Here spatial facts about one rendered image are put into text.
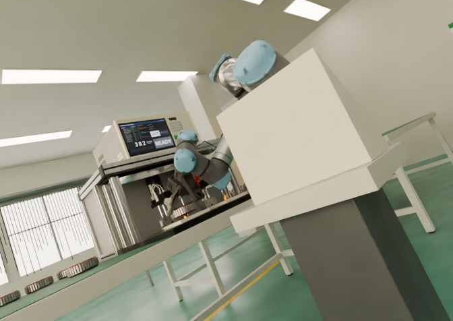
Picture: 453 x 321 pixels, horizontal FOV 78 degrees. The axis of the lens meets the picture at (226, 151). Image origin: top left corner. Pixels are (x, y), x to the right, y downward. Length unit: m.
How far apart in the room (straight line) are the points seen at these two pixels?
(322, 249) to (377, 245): 0.11
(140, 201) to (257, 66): 0.94
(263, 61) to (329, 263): 0.47
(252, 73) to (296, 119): 0.20
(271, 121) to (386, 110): 5.66
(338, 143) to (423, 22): 5.65
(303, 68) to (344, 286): 0.43
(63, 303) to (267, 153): 0.56
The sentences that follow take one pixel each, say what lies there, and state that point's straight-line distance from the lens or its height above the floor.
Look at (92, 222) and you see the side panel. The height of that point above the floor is 0.94.
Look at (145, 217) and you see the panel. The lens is 1.42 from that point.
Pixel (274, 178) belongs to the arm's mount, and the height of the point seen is 0.79.
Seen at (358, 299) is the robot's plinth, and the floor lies 0.51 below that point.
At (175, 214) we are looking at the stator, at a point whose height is 0.81.
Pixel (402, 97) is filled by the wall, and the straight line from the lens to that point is 6.13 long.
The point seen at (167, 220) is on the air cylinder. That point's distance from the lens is 1.32.
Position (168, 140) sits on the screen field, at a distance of 1.46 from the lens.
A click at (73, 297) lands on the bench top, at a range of 0.79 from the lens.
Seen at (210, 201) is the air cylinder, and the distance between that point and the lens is 1.46.
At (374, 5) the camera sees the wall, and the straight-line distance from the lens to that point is 6.42.
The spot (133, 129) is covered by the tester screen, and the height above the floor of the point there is 1.26.
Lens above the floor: 0.79
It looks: 9 degrees up
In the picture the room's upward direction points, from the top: 24 degrees counter-clockwise
